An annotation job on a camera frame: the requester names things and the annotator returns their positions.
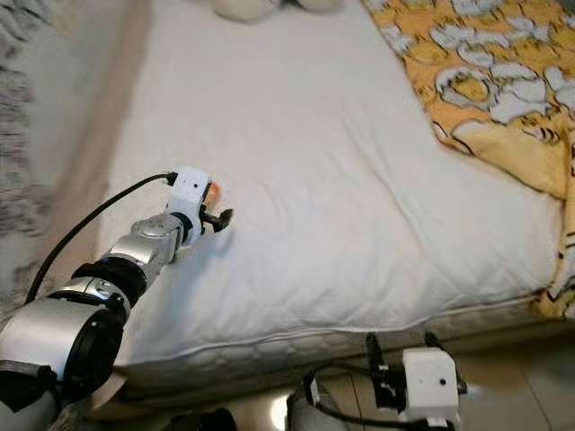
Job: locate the yellow cartoon egg blanket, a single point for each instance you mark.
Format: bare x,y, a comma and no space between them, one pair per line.
485,81

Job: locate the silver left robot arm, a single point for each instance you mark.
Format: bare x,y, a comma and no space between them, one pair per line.
49,337

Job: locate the grey quilted bed base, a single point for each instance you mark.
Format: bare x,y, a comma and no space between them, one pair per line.
323,350

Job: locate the white quilted mattress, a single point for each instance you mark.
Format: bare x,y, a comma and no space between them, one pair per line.
323,180

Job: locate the grey left robot leg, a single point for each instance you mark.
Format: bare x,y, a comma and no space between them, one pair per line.
208,420

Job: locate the cream plush toy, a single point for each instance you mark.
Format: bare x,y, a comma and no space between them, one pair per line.
247,7

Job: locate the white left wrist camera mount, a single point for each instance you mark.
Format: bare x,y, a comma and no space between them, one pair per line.
189,191

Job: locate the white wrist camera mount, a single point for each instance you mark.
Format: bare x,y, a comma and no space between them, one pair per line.
189,191
431,386

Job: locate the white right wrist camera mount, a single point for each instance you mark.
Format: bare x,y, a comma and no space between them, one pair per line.
431,386

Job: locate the beige bed side rail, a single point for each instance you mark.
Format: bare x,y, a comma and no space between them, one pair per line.
108,135

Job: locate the grey patterned wall hanging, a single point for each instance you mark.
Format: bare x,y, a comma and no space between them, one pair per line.
18,162

